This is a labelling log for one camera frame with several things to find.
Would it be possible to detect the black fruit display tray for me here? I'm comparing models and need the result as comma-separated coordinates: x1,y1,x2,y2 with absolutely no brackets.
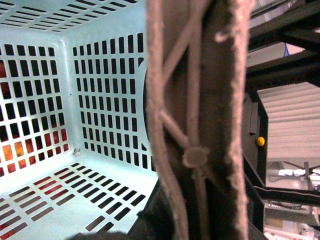
241,91,269,233

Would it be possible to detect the brown basket handle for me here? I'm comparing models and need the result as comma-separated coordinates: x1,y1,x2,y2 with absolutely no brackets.
146,0,254,240

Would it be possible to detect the light blue plastic basket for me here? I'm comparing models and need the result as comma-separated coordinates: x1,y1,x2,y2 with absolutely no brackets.
0,0,157,240

